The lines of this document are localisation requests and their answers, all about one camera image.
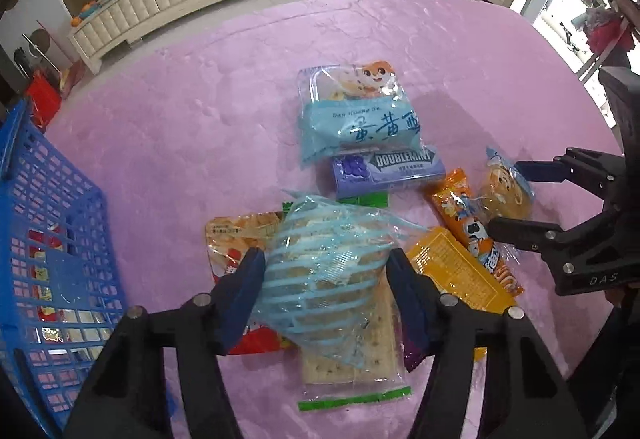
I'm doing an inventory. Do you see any light blue pastry packet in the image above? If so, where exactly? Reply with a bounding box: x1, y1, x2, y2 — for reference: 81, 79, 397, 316
298, 99, 423, 167

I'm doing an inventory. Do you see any blue striped cracker packet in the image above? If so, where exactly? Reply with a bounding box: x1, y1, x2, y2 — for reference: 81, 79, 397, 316
250, 191, 431, 362

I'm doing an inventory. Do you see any red bag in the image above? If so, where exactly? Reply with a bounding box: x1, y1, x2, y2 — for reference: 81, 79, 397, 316
24, 71, 63, 130

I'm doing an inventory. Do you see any red hanging garment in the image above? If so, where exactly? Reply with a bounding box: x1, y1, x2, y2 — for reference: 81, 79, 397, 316
587, 16, 633, 57

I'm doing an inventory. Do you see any blue plastic basket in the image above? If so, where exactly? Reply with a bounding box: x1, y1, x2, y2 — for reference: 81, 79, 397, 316
0, 96, 176, 439

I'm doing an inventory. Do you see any purple snack packet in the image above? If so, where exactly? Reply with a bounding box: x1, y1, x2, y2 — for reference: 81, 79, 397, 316
402, 331, 438, 372

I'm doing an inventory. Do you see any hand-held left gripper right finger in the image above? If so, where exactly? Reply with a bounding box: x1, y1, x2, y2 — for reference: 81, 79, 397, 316
386, 246, 588, 439

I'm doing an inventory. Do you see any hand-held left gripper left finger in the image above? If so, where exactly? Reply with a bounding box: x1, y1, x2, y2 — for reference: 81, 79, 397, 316
62, 246, 268, 439

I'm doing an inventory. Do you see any purple chewing gum box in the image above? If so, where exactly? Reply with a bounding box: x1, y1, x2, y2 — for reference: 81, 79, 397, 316
331, 145, 447, 200

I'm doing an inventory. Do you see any clear cracker packet green seal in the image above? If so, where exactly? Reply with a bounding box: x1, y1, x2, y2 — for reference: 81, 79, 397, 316
281, 191, 412, 412

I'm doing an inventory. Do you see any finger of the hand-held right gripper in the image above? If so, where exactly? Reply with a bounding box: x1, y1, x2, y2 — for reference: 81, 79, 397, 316
487, 211, 625, 271
514, 146, 626, 216

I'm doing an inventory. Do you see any clear squirrel print packet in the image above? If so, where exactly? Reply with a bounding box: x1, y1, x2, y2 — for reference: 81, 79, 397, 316
297, 61, 403, 120

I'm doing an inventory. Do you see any round cake packet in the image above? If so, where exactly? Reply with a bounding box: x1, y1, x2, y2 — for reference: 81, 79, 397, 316
477, 146, 536, 222

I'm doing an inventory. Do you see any orange red snack packet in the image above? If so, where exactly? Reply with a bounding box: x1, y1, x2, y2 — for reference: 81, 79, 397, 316
205, 211, 296, 356

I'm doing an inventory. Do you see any orange cartoon snack bar packet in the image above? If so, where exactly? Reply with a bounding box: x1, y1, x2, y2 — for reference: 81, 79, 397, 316
425, 169, 525, 297

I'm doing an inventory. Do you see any yellow orange flat packet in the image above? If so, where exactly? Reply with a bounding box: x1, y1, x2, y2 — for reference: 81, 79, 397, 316
405, 226, 518, 362

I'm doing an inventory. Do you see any pink broom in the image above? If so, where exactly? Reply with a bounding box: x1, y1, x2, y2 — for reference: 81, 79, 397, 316
35, 19, 87, 100

